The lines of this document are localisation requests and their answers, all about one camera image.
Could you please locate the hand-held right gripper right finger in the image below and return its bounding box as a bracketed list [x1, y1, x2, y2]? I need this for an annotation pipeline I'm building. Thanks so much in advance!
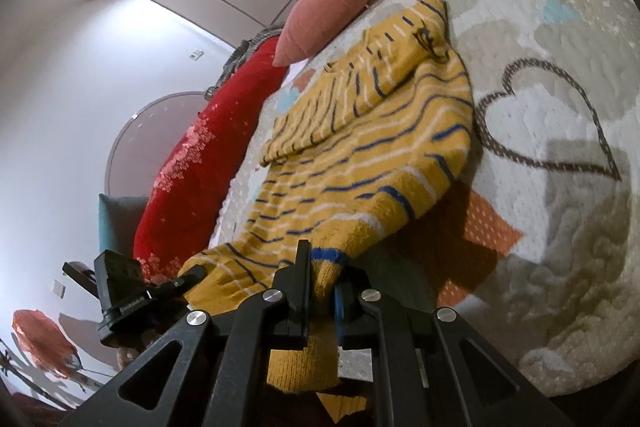
[332, 266, 573, 427]

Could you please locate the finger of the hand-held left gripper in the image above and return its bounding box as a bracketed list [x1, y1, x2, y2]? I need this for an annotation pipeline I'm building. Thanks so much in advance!
[146, 267, 208, 303]

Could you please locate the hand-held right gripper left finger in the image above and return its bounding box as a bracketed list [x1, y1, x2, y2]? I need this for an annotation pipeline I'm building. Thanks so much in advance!
[60, 239, 313, 427]

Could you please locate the yellow striped sweater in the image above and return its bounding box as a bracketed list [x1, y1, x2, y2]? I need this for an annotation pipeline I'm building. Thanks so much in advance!
[259, 0, 475, 228]

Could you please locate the person's left hand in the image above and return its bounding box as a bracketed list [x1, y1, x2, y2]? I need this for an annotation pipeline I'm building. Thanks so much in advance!
[116, 332, 153, 370]

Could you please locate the teal cushion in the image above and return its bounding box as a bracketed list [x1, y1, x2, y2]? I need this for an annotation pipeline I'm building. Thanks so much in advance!
[97, 193, 151, 264]

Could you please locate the red floral quilt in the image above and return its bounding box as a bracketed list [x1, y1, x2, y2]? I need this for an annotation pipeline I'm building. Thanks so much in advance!
[132, 33, 292, 285]

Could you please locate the round white headboard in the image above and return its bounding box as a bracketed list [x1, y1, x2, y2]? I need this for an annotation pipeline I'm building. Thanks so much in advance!
[105, 92, 215, 198]

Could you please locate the grey knitted blanket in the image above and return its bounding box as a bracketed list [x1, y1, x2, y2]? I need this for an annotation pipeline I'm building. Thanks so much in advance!
[204, 26, 284, 100]

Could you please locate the patterned quilted bed mat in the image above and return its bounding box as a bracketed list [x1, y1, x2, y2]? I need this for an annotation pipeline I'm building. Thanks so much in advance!
[212, 0, 640, 399]

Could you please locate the pink pillow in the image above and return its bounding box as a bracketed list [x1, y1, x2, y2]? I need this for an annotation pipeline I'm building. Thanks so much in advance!
[272, 0, 373, 68]

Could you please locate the orange flower wall sticker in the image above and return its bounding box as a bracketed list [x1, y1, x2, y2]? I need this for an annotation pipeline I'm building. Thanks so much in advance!
[0, 308, 121, 400]

